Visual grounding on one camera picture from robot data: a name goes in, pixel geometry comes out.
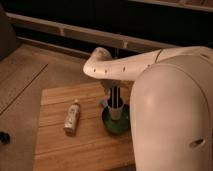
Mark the black object on floor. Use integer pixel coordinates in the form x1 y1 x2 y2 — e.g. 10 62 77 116
0 131 10 144

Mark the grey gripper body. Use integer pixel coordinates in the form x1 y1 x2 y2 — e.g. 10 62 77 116
101 79 127 89

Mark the small white bottle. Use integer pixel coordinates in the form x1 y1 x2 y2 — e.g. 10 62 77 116
64 99 80 135

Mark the green plate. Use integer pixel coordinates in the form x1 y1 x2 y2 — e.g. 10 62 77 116
102 105 130 135

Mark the wooden board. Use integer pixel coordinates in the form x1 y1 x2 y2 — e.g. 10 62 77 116
33 82 134 171

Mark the black eraser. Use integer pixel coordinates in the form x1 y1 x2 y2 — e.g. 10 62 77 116
109 87 122 108

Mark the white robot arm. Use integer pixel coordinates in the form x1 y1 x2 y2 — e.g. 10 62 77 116
83 46 213 171

